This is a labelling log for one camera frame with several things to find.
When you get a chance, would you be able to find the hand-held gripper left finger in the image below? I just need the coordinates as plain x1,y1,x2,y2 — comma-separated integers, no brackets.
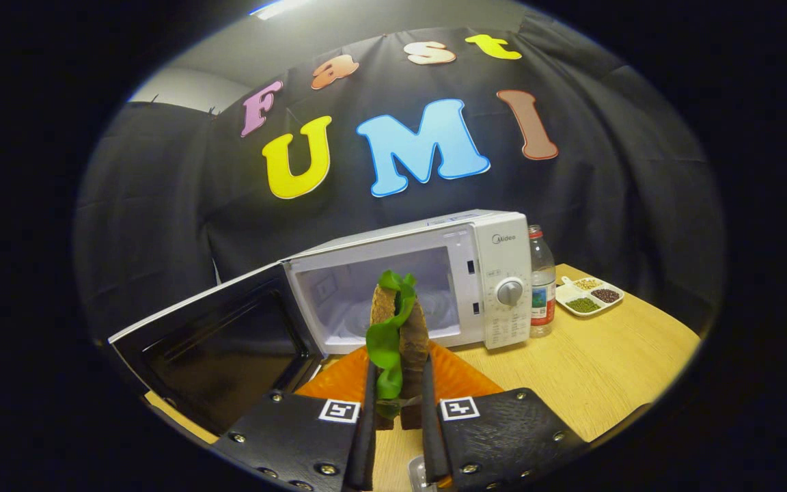
212,345,377,492

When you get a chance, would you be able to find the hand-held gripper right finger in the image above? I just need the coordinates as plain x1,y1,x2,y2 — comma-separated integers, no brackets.
421,342,589,492

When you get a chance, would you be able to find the brown bread lettuce sandwich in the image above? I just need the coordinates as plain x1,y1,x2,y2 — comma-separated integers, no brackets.
365,270,432,431

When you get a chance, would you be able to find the white microwave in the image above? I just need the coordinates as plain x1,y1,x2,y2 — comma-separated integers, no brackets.
108,210,534,438

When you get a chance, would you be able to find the clear plastic water bottle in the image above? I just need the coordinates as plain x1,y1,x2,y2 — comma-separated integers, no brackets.
529,225,557,338

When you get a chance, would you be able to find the white divided bean dish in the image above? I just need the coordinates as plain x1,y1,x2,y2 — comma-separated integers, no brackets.
555,276,624,318

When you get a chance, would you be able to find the black backdrop cloth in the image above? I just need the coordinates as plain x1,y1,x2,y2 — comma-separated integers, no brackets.
72,14,729,342

